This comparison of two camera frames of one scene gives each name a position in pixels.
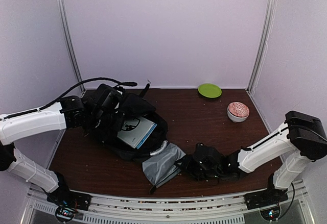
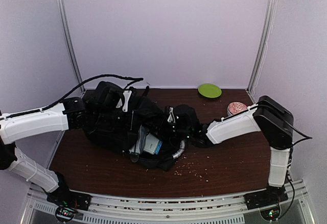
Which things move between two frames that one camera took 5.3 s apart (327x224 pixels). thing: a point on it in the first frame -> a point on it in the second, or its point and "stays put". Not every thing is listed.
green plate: x=209 y=90 stays put
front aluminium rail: x=39 y=209 stays put
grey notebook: x=135 y=131 -> x=152 y=145
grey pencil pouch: x=160 y=167 -> x=138 y=147
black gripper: x=207 y=156 -> x=182 y=117
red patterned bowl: x=237 y=112 stays put
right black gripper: x=187 y=165 -> x=161 y=130
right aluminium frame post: x=265 y=34 stays put
